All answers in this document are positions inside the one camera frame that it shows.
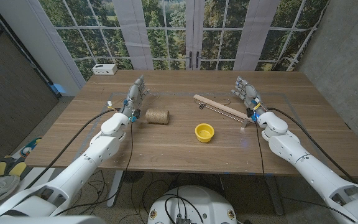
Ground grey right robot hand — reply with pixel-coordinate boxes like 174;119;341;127
231;76;269;121

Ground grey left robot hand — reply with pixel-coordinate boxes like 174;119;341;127
119;74;151;123

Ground brown jute twine spool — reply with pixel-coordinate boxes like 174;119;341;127
145;107;170;126

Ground long wooden stick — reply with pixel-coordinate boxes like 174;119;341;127
193;94;256;130

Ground thin metal wire hook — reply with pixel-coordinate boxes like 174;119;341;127
196;98;249;124

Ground small yellow cup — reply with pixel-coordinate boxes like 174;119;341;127
195;123;216;144

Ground white power strip box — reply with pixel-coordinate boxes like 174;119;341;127
92;63;118;76

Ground printed forest window backdrop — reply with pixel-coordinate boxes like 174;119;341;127
39;0;329;80

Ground white table leg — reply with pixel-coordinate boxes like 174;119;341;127
106;170;124;208

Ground grey table leg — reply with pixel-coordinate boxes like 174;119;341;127
265;174;285;216

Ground blue and white slipper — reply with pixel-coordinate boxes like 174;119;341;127
20;138;42;158

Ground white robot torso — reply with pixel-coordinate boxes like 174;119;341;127
147;185;238;224

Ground yellow and black shoes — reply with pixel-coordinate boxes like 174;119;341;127
0;157;30;180

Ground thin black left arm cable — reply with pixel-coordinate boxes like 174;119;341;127
54;120;135;217

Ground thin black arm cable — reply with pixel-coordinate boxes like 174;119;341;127
255;119;357;223
54;120;135;217

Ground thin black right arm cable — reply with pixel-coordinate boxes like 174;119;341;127
255;119;357;223

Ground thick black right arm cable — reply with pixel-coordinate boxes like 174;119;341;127
267;107;356;183

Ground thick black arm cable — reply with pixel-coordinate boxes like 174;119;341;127
267;107;356;183
25;108;117;190

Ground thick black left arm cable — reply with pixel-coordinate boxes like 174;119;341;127
25;108;117;190

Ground black torso cable loop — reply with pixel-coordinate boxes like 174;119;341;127
165;194;204;224

